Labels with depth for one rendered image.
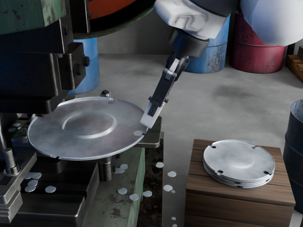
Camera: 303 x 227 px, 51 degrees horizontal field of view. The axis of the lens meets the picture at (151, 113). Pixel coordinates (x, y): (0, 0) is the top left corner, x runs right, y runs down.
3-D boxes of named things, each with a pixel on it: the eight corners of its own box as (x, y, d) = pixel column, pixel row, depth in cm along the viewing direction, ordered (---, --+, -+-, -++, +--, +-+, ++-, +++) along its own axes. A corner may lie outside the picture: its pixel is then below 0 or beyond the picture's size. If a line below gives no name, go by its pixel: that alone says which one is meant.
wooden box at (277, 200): (267, 204, 164) (280, 147, 148) (278, 268, 131) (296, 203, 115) (190, 193, 171) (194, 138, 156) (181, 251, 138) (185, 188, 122)
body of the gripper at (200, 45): (207, 45, 56) (184, 87, 61) (213, 35, 64) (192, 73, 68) (170, 26, 57) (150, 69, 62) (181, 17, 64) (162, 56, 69)
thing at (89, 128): (120, 173, 62) (120, 170, 62) (0, 146, 70) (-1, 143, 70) (163, 107, 86) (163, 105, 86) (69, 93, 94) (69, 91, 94)
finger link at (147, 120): (164, 103, 69) (163, 105, 68) (151, 127, 73) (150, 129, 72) (152, 97, 69) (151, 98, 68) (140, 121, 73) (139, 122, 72)
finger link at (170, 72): (189, 52, 61) (183, 60, 57) (177, 74, 64) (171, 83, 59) (178, 47, 62) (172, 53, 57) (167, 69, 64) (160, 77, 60)
